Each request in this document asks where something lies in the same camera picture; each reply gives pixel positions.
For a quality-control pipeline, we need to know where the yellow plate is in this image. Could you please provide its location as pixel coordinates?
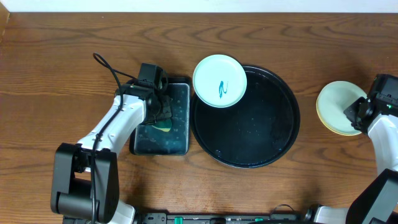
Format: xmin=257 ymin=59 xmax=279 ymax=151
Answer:
xmin=316 ymin=105 xmax=361 ymax=136

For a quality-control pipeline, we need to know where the pale green plate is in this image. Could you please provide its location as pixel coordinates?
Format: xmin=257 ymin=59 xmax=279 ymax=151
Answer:
xmin=316 ymin=81 xmax=366 ymax=133
xmin=193 ymin=54 xmax=248 ymax=108

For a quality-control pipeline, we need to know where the black rectangular water tray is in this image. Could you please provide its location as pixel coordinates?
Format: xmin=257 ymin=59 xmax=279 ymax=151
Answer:
xmin=129 ymin=77 xmax=191 ymax=156

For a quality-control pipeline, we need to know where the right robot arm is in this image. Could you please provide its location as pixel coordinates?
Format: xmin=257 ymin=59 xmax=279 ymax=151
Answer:
xmin=308 ymin=93 xmax=397 ymax=224

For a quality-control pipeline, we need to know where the round black tray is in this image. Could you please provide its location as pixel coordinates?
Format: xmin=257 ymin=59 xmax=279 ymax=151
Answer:
xmin=190 ymin=65 xmax=300 ymax=169

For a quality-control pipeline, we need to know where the green yellow sponge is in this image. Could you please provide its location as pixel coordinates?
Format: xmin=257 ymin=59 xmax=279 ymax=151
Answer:
xmin=152 ymin=118 xmax=172 ymax=133

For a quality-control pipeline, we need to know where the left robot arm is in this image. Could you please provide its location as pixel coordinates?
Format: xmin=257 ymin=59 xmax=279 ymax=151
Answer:
xmin=50 ymin=81 xmax=171 ymax=223

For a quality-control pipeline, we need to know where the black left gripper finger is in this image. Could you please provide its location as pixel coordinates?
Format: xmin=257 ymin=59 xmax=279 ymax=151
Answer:
xmin=160 ymin=95 xmax=172 ymax=120
xmin=146 ymin=95 xmax=161 ymax=124

